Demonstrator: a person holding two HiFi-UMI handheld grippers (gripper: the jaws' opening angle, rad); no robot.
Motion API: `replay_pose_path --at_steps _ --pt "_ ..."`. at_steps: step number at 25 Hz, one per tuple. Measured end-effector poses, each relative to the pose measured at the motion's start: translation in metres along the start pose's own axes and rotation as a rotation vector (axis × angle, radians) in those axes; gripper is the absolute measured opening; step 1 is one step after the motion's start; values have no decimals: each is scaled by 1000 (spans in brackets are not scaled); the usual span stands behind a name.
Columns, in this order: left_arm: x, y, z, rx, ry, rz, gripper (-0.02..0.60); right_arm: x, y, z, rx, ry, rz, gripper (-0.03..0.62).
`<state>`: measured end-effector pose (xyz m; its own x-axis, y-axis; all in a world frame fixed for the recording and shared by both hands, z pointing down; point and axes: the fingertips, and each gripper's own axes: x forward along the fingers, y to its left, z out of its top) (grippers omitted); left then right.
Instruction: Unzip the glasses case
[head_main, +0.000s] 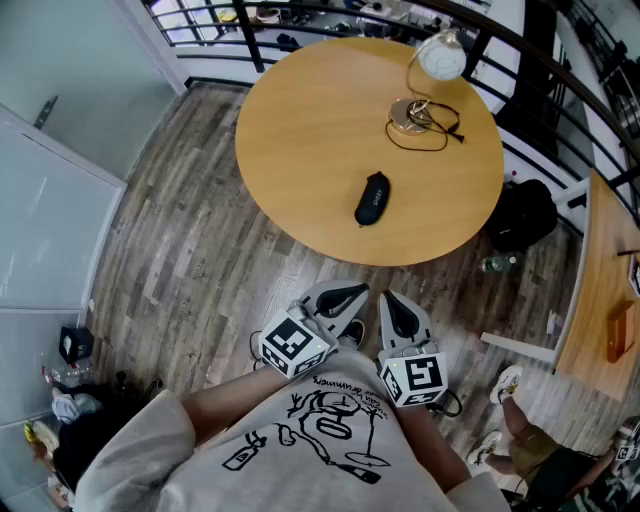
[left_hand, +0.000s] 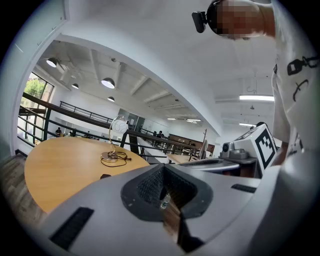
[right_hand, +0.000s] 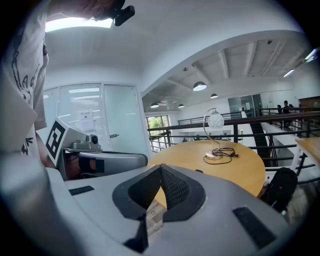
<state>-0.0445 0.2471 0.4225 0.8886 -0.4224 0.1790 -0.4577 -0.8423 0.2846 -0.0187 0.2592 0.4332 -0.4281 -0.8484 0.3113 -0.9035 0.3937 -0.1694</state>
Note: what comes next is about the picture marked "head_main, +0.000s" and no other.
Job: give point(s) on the black backpack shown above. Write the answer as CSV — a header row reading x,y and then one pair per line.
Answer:
x,y
520,215

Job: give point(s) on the black tissue box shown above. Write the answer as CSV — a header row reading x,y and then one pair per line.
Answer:
x,y
80,345

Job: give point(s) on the gold desk lamp glass globe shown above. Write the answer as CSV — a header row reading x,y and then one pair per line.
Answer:
x,y
405,119

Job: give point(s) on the green plastic bottle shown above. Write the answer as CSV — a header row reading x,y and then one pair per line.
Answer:
x,y
495,264

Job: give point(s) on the black zippered glasses case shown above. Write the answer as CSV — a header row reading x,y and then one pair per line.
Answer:
x,y
372,200

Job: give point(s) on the black white printed card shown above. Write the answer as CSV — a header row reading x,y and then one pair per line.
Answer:
x,y
635,275

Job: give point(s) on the brown wooden box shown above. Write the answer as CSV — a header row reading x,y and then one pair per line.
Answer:
x,y
620,332

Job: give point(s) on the person's grey printed t-shirt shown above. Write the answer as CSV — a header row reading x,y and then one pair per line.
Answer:
x,y
200,480

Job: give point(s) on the clear plastic bottle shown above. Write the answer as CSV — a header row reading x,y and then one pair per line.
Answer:
x,y
75,372

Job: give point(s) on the white desk leg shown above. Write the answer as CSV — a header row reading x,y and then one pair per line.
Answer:
x,y
515,346

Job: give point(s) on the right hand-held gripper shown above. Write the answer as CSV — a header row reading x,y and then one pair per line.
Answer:
x,y
415,375

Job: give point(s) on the person's left forearm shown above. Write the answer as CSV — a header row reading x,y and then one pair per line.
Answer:
x,y
225,405

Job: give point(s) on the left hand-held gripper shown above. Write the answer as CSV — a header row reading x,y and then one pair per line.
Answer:
x,y
295,345

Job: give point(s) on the grey white cloth bundle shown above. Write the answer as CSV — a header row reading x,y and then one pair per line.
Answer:
x,y
75,406

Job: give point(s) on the yellow patterned bag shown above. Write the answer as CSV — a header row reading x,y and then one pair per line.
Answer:
x,y
40,437

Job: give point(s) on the person's right forearm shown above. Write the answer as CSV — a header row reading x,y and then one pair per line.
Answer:
x,y
430,445

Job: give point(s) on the round wooden table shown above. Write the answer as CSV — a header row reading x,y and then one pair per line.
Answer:
x,y
250,37

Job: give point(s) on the person's black shoe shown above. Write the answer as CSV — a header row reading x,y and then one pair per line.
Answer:
x,y
354,332

